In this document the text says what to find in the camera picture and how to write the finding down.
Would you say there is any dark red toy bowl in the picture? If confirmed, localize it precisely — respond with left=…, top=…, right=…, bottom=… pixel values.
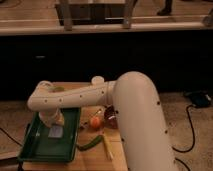
left=104, top=106, right=118, bottom=129

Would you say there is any black floor cable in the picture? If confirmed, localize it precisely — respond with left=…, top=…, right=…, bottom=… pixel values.
left=171, top=104, right=197, bottom=171

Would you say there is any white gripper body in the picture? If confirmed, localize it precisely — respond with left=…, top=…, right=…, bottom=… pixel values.
left=39, top=108, right=64, bottom=127

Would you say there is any green plastic tray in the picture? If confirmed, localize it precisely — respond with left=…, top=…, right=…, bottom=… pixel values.
left=18, top=108, right=81, bottom=162

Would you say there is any green toy pepper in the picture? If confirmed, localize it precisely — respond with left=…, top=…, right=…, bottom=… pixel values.
left=76, top=135, right=103, bottom=151

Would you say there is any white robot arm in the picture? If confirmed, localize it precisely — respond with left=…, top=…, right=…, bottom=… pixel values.
left=28, top=71, right=178, bottom=171

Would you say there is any black power adapter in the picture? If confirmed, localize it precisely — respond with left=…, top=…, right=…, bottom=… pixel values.
left=186, top=92, right=211, bottom=108

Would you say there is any wooden stool frame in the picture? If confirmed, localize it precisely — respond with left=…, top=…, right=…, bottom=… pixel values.
left=54, top=0, right=137, bottom=31

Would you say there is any pale blue sponge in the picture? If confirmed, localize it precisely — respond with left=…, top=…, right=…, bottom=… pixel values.
left=48, top=125, right=63, bottom=138

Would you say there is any orange toy fruit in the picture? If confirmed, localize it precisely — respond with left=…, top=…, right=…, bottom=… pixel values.
left=90, top=116, right=102, bottom=130

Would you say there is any yellow toy corn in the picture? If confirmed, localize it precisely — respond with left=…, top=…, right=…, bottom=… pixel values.
left=102, top=134, right=114, bottom=160

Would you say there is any green toy vegetable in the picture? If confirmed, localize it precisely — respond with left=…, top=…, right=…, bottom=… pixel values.
left=52, top=86, right=65, bottom=92

